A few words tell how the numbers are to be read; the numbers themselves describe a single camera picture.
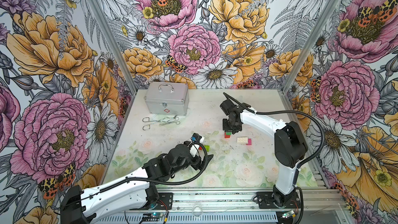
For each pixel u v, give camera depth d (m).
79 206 0.41
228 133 0.84
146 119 1.05
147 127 1.01
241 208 0.75
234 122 0.77
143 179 0.50
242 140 0.92
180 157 0.54
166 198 0.75
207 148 0.91
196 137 0.63
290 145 0.50
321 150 0.48
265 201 0.74
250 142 0.93
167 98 1.00
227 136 0.97
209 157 0.70
